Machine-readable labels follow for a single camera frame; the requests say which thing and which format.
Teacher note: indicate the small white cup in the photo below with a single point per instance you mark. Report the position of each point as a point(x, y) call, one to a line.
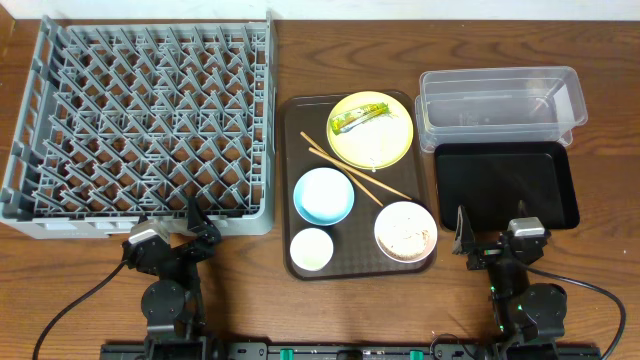
point(311, 249)

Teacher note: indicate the light blue bowl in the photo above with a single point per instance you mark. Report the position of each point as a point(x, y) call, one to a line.
point(323, 196)

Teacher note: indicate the green snack wrapper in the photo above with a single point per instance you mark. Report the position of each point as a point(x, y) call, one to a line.
point(348, 120)

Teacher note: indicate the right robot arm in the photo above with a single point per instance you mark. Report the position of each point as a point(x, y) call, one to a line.
point(530, 316)

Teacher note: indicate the wooden chopstick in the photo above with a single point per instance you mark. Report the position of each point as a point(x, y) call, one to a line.
point(358, 173)
point(343, 169)

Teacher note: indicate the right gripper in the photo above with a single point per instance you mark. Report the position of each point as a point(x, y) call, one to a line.
point(462, 246)

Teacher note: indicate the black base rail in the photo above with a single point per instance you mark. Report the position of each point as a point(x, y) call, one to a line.
point(444, 351)

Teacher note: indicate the wooden chopstick upper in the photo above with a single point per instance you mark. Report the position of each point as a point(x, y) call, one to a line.
point(343, 169)

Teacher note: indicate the clear plastic bin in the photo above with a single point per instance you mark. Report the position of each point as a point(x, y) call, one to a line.
point(499, 105)

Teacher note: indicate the black waste tray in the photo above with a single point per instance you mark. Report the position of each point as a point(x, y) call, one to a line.
point(489, 179)

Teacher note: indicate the wooden chopstick lower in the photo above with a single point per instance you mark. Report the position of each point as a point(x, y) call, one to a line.
point(358, 173)

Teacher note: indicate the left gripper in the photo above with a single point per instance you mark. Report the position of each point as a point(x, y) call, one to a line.
point(187, 245)

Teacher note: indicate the grey dishwasher rack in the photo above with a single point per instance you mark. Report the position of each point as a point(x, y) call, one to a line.
point(123, 121)

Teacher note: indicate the yellow plate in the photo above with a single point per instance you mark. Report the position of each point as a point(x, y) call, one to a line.
point(378, 143)

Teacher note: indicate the pink bowl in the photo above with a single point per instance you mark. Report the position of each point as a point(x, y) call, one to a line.
point(405, 231)

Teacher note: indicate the brown serving tray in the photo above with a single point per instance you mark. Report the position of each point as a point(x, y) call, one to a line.
point(356, 253)

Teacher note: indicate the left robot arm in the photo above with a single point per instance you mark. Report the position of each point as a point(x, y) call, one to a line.
point(173, 305)

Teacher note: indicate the rice food waste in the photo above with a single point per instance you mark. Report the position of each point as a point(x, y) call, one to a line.
point(406, 235)

